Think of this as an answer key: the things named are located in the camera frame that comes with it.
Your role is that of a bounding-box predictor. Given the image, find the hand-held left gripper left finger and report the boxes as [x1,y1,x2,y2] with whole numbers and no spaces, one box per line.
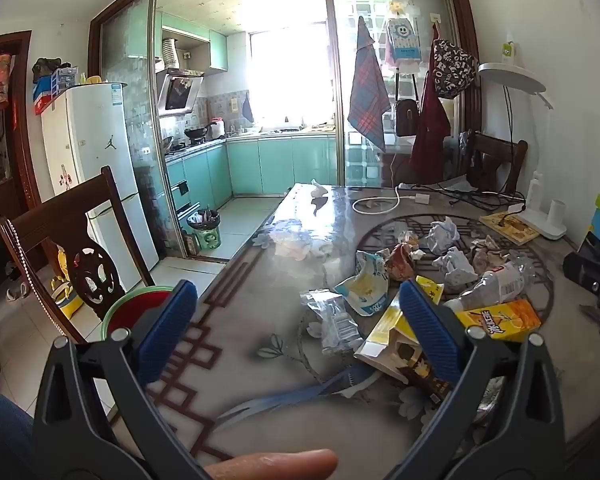
[32,280,216,480]

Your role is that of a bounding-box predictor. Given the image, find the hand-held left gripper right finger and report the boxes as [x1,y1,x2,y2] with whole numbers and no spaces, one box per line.
[380,280,568,480]

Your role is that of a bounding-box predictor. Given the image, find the red bin with green rim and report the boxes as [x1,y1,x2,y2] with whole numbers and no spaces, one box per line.
[101,285,181,342]

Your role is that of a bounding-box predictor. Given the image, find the yellow brown snack packet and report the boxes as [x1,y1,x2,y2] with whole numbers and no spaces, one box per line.
[354,275,461,406]

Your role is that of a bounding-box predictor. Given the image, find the white paper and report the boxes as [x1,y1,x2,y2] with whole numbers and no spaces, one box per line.
[432,249,478,291]
[426,216,462,256]

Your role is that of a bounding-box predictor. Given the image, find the brown snack wrapper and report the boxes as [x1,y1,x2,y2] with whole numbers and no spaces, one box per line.
[385,242,426,281]

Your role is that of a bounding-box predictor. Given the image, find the yellow drink carton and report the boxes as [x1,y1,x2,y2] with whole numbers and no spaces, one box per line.
[454,299,542,343]

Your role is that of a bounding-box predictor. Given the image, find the blue white snack packet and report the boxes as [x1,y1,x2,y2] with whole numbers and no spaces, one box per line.
[333,250,391,317]

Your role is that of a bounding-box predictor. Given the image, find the clear plastic bottle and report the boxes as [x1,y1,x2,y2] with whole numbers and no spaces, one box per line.
[444,255,538,313]

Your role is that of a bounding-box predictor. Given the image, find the brown paper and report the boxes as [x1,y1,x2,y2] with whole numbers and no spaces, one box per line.
[472,235,506,273]

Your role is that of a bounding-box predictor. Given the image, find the clear plastic bag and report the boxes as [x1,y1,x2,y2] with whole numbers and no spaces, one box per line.
[270,220,331,261]

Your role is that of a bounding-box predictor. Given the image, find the person's left hand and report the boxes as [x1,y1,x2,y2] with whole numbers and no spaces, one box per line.
[203,449,338,480]

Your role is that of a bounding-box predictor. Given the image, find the green waste bin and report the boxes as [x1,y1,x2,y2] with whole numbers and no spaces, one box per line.
[186,207,222,252]

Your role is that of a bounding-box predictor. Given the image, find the yellow toy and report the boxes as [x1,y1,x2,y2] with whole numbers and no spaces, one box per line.
[50,245,81,318]

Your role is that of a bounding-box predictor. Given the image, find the dark wooden chair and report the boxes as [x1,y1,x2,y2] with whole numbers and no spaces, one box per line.
[460,130,529,196]
[0,166,156,346]

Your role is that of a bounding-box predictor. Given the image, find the grey cloth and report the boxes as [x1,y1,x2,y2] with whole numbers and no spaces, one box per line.
[440,179,481,194]

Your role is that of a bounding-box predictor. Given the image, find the person's jeans leg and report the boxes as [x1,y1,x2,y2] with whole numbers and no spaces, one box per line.
[0,385,37,480]

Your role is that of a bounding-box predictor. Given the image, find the teal lower kitchen cabinets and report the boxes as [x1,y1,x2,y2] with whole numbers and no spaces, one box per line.
[165,135,348,211]

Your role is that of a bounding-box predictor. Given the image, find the teal kitchen cabinets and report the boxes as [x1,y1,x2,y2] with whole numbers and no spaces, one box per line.
[165,135,348,211]
[125,10,231,73]

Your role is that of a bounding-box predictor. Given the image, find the black wok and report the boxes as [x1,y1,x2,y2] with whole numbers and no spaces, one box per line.
[184,122,218,142]

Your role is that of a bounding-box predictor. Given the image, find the dark red apron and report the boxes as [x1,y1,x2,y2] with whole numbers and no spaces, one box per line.
[410,37,453,177]

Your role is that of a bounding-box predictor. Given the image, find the white desk lamp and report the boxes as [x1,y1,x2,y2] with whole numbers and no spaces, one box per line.
[477,62,568,241]

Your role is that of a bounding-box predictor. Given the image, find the brown bag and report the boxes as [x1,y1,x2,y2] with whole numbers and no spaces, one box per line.
[394,70,421,137]

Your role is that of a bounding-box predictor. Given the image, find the white refrigerator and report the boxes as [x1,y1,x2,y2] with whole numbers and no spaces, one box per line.
[41,81,160,286]

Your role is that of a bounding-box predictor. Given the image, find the range hood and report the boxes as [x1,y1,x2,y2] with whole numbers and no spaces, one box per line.
[157,67,205,118]

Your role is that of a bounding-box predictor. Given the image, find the black white patterned bag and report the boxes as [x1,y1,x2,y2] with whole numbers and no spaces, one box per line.
[432,37,478,100]

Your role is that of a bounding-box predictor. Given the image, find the plaid towel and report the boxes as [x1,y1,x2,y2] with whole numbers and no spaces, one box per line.
[347,16,392,153]

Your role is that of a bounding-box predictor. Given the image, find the blue red box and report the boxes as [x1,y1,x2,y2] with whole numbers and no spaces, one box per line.
[34,77,58,115]

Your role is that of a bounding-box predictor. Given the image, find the blue plastic basket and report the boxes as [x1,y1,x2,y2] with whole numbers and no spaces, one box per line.
[50,67,78,93]

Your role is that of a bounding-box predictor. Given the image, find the kitchen window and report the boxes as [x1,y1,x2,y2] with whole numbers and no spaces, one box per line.
[250,22,331,131]

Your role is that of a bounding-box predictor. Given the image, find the teal upper kitchen cabinets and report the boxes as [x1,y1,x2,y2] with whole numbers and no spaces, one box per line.
[125,10,231,73]

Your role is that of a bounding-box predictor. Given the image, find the dark bundle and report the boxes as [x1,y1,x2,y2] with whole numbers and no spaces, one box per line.
[33,57,63,78]

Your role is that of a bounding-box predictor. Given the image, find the blue white tissue holder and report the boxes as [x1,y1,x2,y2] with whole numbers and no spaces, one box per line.
[382,2,426,68]

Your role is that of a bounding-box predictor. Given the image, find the black cable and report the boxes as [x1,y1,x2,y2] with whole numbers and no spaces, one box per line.
[395,182,526,212]

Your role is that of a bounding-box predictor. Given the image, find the white charger with cable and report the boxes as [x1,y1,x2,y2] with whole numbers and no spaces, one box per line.
[352,191,433,215]

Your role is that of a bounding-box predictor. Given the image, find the white bead string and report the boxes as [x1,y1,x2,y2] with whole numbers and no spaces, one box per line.
[7,220,51,322]

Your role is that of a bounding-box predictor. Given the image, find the silver exhaust duct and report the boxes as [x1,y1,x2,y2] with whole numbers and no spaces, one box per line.
[162,37,181,71]

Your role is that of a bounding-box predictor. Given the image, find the red wall hanging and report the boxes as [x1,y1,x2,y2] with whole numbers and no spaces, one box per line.
[0,52,15,116]

